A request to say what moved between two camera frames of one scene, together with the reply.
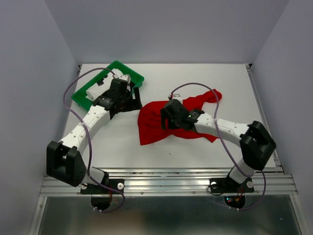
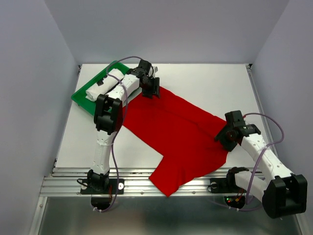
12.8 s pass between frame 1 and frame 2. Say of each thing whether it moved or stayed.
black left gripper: moved
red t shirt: moved
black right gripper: moved
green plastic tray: stayed
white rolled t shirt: stayed
